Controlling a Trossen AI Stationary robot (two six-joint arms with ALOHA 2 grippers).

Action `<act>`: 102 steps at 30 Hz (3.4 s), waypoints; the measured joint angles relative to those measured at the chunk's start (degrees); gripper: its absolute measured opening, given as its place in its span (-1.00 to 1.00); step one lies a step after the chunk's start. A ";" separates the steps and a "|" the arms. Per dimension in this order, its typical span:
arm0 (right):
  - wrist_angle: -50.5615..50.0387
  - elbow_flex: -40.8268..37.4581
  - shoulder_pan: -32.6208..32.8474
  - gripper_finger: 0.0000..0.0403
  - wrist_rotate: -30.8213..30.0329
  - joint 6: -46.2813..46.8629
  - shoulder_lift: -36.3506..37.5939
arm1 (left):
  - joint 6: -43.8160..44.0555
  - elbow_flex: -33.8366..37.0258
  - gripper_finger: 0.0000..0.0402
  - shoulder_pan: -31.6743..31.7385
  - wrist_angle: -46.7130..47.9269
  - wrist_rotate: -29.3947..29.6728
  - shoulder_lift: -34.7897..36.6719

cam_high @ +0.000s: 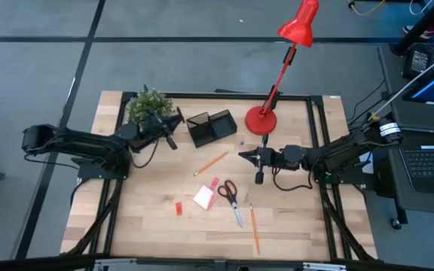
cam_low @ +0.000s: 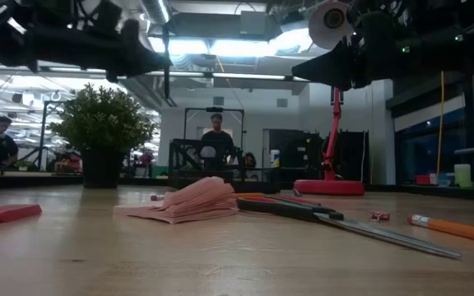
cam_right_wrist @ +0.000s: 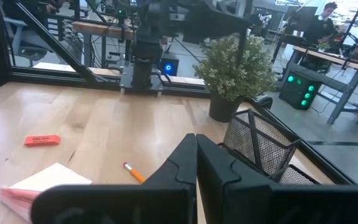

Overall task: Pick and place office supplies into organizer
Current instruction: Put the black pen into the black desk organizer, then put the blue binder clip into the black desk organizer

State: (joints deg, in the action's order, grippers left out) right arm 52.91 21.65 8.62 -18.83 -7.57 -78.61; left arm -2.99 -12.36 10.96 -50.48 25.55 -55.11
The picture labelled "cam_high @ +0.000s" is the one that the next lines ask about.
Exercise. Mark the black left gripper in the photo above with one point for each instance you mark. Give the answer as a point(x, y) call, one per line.
point(154, 130)

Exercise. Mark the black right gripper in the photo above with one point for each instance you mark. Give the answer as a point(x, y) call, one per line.
point(268, 157)

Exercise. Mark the orange pencil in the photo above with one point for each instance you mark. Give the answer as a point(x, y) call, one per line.
point(211, 163)
point(254, 227)

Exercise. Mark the pink eraser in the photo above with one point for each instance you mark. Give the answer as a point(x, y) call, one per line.
point(214, 183)

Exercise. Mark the red eraser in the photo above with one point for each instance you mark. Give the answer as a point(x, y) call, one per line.
point(178, 209)

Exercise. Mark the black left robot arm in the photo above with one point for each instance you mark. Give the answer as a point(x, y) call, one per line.
point(81, 143)

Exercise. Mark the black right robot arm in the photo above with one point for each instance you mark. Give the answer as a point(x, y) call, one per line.
point(337, 152)

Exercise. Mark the black mesh desk organizer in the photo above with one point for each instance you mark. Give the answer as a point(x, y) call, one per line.
point(209, 130)

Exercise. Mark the green potted plant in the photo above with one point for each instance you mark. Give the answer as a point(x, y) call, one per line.
point(149, 105)

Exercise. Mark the red desk lamp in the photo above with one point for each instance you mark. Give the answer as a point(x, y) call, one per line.
point(261, 120)

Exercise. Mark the black desk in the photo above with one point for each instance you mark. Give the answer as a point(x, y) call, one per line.
point(394, 109)

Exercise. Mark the white rod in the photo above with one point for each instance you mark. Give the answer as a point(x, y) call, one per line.
point(409, 83)

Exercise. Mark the black laptop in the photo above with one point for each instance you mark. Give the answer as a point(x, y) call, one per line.
point(431, 169)

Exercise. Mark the black crossbar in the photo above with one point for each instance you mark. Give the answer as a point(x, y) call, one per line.
point(51, 262)

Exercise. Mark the black power adapter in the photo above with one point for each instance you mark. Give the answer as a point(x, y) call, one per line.
point(418, 60)

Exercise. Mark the person's shoe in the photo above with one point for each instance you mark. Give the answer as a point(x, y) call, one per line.
point(424, 34)

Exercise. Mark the black stand leg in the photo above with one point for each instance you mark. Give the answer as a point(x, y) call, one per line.
point(424, 26)

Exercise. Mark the black aluminium table frame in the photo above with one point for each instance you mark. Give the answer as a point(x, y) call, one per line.
point(220, 95)

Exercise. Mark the silver bracket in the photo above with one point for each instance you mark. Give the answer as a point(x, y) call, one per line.
point(115, 263)
point(324, 266)

